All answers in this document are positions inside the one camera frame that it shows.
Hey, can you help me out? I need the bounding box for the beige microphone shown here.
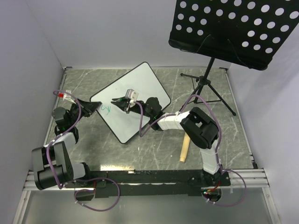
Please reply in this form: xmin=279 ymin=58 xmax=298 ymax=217
xmin=179 ymin=133 xmax=191 ymax=162

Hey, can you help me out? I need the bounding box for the white whiteboard with black frame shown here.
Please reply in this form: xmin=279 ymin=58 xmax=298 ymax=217
xmin=90 ymin=62 xmax=171 ymax=144

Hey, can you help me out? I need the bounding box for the black perforated music stand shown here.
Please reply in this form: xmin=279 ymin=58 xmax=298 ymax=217
xmin=168 ymin=0 xmax=299 ymax=126

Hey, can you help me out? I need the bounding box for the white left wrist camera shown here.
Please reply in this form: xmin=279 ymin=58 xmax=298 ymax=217
xmin=58 ymin=90 xmax=76 ymax=103

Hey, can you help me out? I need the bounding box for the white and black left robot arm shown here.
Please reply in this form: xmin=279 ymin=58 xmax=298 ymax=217
xmin=32 ymin=100 xmax=102 ymax=190

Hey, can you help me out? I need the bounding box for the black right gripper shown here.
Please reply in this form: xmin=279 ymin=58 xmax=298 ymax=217
xmin=111 ymin=96 xmax=153 ymax=119

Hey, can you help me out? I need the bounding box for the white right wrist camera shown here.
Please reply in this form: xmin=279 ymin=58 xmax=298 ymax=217
xmin=125 ymin=89 xmax=139 ymax=106

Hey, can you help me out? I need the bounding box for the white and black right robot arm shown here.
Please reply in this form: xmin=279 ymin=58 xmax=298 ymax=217
xmin=111 ymin=96 xmax=225 ymax=186

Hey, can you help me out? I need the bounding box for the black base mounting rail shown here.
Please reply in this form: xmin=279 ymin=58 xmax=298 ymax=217
xmin=65 ymin=169 xmax=231 ymax=198

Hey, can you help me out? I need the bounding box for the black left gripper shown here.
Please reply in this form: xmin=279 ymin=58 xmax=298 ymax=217
xmin=69 ymin=98 xmax=101 ymax=126

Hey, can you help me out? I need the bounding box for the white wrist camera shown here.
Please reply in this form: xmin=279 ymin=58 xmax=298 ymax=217
xmin=125 ymin=89 xmax=139 ymax=106
xmin=58 ymin=90 xmax=76 ymax=103

